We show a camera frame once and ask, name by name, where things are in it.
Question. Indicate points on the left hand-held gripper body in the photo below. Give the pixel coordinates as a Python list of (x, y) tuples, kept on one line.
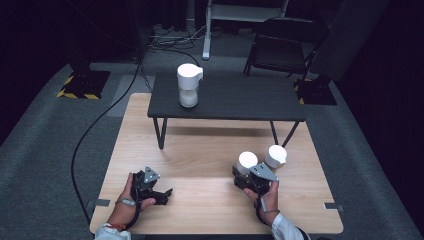
[(143, 186)]

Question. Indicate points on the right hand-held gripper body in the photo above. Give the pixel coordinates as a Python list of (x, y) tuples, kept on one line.
[(260, 176)]

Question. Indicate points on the small black rack table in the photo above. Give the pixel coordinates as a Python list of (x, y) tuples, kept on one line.
[(233, 96)]

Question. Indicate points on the white pitcher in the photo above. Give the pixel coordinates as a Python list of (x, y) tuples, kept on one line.
[(188, 83)]

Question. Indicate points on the person's right hand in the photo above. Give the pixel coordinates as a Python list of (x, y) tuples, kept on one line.
[(270, 205)]

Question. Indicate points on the person's left hand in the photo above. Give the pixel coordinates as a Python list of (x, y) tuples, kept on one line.
[(125, 211)]

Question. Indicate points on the black stand base yellow stripes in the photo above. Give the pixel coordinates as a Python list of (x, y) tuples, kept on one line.
[(316, 91), (87, 83)]

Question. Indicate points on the black folding chair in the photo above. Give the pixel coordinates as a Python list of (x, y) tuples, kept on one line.
[(283, 50)]

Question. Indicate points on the white metal stand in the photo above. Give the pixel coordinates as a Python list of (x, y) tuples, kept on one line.
[(207, 40)]

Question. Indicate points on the grey curtain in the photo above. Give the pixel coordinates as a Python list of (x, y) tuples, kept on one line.
[(346, 36)]

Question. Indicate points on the grey table edge bracket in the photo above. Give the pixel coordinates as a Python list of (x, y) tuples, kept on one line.
[(102, 202), (333, 206)]

